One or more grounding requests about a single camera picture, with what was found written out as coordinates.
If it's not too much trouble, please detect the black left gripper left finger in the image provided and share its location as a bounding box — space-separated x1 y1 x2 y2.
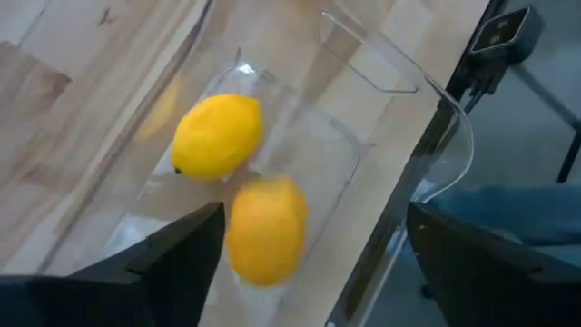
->
0 201 227 327

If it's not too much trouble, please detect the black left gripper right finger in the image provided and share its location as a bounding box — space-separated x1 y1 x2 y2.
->
405 202 581 327

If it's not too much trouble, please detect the yellow lemon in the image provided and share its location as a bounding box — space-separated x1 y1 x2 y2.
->
171 93 265 183
225 174 310 287

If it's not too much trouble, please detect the person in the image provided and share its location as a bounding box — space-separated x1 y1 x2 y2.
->
426 183 581 247

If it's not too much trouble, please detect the black metal stand leg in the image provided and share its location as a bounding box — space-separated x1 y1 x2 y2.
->
512 63 581 183

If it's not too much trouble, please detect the clear plastic bin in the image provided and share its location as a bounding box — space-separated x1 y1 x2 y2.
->
35 0 476 327

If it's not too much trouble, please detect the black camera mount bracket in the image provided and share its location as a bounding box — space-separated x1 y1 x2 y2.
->
447 5 546 114

